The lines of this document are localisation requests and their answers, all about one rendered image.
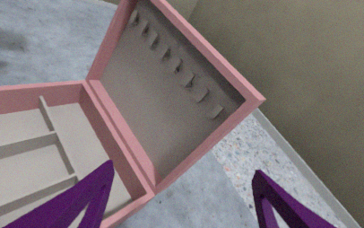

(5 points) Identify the pink jewelry box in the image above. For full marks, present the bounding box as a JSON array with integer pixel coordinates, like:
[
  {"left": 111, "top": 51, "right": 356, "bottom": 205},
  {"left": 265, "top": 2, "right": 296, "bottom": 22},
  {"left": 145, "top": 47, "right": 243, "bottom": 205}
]
[{"left": 0, "top": 0, "right": 266, "bottom": 228}]

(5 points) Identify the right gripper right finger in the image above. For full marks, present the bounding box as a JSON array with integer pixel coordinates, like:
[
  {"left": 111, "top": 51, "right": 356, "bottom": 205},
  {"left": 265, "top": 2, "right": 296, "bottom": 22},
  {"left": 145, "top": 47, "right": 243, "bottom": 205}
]
[{"left": 251, "top": 170, "right": 337, "bottom": 228}]

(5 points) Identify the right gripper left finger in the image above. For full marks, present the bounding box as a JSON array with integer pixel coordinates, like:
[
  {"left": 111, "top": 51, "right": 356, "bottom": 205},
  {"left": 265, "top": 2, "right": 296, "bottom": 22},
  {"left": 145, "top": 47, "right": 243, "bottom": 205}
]
[{"left": 2, "top": 160, "right": 115, "bottom": 228}]

